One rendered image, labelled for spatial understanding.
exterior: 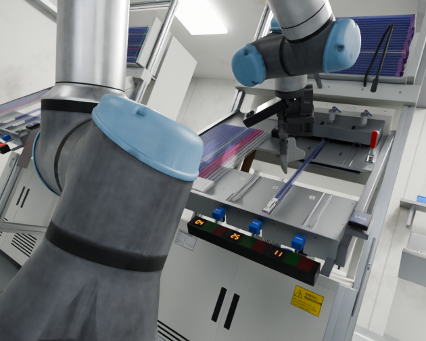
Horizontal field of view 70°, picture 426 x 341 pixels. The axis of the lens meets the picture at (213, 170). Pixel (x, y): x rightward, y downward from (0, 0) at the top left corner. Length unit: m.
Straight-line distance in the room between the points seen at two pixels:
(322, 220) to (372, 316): 3.36
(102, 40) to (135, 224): 0.24
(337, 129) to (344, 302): 0.64
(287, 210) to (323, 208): 0.09
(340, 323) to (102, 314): 0.58
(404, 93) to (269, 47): 0.86
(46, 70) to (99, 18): 4.47
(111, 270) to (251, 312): 0.89
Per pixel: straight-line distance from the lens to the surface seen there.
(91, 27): 0.42
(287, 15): 0.50
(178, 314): 1.27
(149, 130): 0.27
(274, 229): 0.78
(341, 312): 0.77
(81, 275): 0.27
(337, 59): 0.52
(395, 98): 1.36
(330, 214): 0.83
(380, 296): 4.11
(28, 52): 4.79
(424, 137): 4.40
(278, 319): 1.11
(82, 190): 0.28
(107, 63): 0.41
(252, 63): 0.58
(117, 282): 0.28
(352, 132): 1.18
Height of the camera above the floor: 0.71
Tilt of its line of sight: 7 degrees up
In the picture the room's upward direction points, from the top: 19 degrees clockwise
